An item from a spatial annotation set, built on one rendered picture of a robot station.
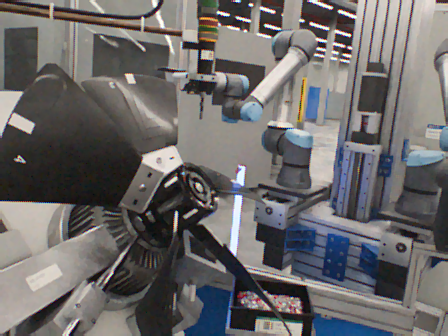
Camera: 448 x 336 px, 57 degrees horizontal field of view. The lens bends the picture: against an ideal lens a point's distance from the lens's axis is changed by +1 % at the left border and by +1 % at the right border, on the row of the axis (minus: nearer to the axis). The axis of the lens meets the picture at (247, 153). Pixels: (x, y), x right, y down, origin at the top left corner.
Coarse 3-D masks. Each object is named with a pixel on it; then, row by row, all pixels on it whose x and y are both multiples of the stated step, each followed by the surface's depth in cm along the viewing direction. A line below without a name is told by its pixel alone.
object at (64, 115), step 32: (32, 96) 61; (64, 96) 64; (64, 128) 64; (96, 128) 68; (0, 160) 57; (32, 160) 60; (64, 160) 64; (96, 160) 68; (128, 160) 73; (0, 192) 57; (32, 192) 61; (64, 192) 65; (96, 192) 70
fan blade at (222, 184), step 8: (208, 168) 118; (208, 176) 110; (216, 176) 113; (224, 176) 116; (216, 184) 101; (224, 184) 104; (232, 184) 109; (240, 184) 116; (224, 192) 96; (232, 192) 99; (240, 192) 104; (248, 192) 110; (256, 200) 107
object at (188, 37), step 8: (184, 32) 84; (192, 32) 85; (184, 40) 85; (192, 40) 85; (184, 48) 85; (192, 48) 85; (192, 56) 86; (192, 64) 86; (192, 72) 86; (208, 80) 86; (216, 80) 87
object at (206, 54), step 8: (200, 40) 86; (200, 48) 87; (208, 48) 86; (200, 56) 87; (208, 56) 87; (200, 64) 87; (208, 64) 87; (200, 72) 87; (208, 72) 87; (200, 80) 88; (200, 88) 88; (208, 88) 89
